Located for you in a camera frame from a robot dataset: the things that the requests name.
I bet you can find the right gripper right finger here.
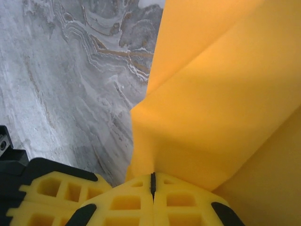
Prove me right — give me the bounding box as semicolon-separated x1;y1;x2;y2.
153;171;246;226

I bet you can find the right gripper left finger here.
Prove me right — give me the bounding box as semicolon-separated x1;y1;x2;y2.
69;172;155;226

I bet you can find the orange cloth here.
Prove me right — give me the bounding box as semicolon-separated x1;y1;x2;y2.
124;0;301;226

